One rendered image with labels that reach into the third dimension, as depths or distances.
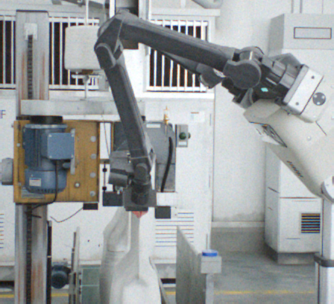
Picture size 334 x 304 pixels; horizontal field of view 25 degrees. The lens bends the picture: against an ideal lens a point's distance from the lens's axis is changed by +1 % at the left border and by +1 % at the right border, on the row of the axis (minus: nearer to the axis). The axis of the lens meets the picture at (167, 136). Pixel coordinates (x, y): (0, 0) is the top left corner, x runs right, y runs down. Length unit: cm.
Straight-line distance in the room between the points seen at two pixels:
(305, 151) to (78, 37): 96
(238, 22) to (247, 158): 156
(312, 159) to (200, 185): 356
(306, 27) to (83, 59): 411
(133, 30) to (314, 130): 59
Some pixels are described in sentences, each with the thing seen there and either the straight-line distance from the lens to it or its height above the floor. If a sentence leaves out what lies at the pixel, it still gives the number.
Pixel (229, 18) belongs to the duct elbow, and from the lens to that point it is 605.
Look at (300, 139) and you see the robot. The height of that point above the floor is 132.
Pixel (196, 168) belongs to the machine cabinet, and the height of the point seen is 89.
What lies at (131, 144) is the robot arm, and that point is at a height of 130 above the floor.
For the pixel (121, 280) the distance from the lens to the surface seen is 257.
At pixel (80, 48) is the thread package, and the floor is 160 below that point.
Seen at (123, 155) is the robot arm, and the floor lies 124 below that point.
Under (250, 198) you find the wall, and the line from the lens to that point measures 714.
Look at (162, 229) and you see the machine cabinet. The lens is 573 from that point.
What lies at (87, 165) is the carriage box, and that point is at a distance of 290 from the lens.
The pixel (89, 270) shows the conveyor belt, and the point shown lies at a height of 38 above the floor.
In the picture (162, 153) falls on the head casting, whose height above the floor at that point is 122.
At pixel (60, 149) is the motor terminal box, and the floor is 125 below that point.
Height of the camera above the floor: 144
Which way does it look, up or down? 3 degrees down
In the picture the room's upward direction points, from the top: 1 degrees clockwise
